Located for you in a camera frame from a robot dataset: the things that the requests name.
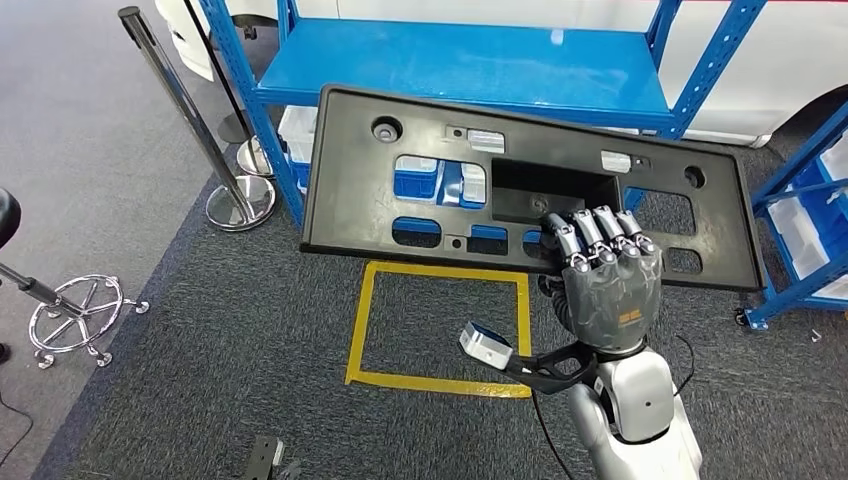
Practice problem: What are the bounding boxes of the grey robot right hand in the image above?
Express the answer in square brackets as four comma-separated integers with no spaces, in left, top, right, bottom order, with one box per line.
[537,205,664,356]

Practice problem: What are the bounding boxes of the black plastic mounting plate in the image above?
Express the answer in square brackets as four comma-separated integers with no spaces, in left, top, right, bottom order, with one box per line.
[299,84,766,293]

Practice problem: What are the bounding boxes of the blue metal shelf rack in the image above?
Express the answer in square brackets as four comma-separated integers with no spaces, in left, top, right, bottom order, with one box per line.
[198,0,770,230]

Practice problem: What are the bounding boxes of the white plastic bin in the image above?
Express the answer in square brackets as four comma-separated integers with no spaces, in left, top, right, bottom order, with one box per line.
[460,162,488,205]
[820,129,848,181]
[278,104,440,175]
[813,273,848,303]
[767,195,831,281]

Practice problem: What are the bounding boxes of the yellow floor tape square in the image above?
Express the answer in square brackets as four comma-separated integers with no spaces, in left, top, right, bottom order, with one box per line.
[344,260,533,400]

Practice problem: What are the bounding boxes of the blue plastic bin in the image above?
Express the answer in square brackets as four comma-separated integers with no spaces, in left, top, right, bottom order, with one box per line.
[289,158,444,201]
[791,162,848,243]

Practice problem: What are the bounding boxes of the blue wheeled cart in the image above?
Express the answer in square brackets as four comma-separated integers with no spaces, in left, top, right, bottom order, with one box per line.
[733,99,848,331]

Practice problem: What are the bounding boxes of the white car red stripe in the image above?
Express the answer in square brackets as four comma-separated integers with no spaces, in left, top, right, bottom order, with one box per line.
[153,0,848,148]

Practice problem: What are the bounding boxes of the chrome base swivel stool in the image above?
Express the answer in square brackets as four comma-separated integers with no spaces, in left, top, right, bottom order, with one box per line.
[0,187,151,371]

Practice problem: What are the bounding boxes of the thin dark arm cable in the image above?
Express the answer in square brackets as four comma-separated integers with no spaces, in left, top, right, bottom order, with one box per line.
[672,334,697,399]

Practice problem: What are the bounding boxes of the black camera bracket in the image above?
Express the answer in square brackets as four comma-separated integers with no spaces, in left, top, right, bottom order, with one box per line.
[503,341,601,397]

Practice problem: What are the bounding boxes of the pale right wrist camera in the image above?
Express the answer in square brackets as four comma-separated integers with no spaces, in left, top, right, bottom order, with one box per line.
[458,321,515,371]

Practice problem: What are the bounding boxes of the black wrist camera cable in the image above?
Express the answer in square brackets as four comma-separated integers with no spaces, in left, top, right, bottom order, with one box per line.
[529,392,564,480]

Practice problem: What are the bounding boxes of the chrome stanchion post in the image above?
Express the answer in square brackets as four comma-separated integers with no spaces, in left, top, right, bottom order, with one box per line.
[117,5,277,233]
[236,135,275,179]

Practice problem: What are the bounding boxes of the stanchion post dark base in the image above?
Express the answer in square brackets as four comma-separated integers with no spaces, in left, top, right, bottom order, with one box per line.
[180,0,254,145]

